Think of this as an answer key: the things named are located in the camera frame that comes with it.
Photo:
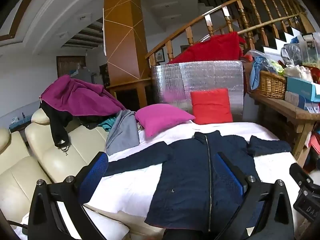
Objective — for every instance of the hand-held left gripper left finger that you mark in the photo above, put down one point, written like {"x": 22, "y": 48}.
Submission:
{"x": 93, "y": 177}

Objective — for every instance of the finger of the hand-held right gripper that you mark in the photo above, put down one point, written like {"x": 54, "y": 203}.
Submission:
{"x": 300, "y": 176}

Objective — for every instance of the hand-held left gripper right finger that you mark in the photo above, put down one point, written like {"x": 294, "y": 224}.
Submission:
{"x": 228, "y": 177}

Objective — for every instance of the navy zip jacket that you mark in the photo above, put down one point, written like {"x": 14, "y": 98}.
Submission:
{"x": 185, "y": 180}

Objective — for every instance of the white bed sheet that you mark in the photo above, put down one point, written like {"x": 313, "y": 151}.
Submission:
{"x": 135, "y": 190}

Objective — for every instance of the grey garment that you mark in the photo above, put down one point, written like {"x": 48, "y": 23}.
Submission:
{"x": 123, "y": 132}

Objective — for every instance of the teal garment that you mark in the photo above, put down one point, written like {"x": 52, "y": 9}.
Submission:
{"x": 107, "y": 125}

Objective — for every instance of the wooden table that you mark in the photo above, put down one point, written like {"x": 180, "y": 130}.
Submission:
{"x": 297, "y": 113}

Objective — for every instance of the black garment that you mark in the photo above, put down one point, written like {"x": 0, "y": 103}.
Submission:
{"x": 57, "y": 125}

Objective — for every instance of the cream leather sofa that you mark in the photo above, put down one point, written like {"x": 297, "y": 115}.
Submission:
{"x": 22, "y": 170}

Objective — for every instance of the red pillow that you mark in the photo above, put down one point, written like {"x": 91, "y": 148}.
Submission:
{"x": 211, "y": 106}

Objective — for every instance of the white and blue box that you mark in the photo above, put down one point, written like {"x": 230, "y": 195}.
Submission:
{"x": 295, "y": 100}

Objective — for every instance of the purple fleece jacket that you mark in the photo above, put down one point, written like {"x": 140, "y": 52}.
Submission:
{"x": 80, "y": 95}

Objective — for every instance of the teal cardboard box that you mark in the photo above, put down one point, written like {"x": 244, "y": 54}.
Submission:
{"x": 302, "y": 88}

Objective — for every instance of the magenta pillow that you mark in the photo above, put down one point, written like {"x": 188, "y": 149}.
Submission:
{"x": 162, "y": 117}

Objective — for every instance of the wicker basket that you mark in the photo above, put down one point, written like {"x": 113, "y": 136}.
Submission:
{"x": 272, "y": 85}

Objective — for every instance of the silver foil insulation panel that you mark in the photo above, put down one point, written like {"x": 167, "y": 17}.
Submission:
{"x": 205, "y": 77}

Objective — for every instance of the cream soft bundle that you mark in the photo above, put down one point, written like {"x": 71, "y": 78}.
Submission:
{"x": 298, "y": 72}

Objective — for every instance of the blue cloth bag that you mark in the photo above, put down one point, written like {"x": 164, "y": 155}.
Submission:
{"x": 257, "y": 72}

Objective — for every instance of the brown wooden door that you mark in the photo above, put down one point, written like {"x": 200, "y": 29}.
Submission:
{"x": 63, "y": 66}

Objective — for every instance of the clear plastic bag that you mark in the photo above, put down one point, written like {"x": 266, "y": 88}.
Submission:
{"x": 291, "y": 53}

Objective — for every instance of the red fluffy blanket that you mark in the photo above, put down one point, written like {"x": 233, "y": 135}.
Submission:
{"x": 212, "y": 47}

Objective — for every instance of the wooden stair railing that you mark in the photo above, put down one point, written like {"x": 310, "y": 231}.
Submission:
{"x": 225, "y": 7}

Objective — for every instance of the framed wall picture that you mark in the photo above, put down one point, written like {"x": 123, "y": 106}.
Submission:
{"x": 159, "y": 56}

